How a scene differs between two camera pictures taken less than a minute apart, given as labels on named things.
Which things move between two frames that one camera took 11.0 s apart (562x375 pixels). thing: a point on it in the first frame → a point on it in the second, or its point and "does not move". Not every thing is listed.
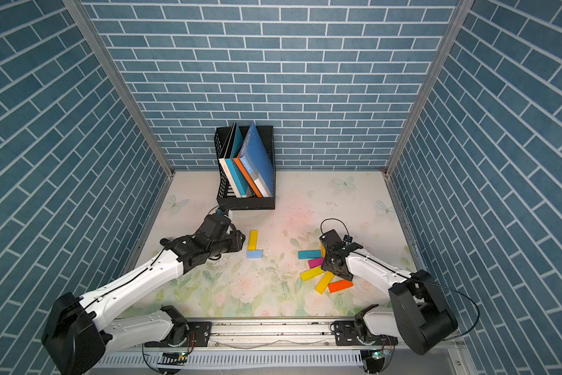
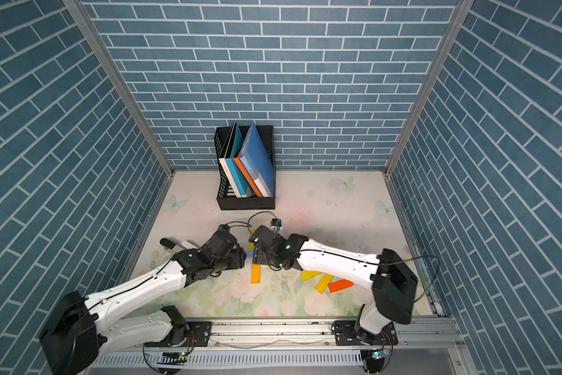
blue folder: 254,160 does not move
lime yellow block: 311,273 does not move
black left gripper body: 229,243 → 234,259
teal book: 236,151 does not move
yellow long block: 253,240 does not move
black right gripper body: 329,265 → 261,258
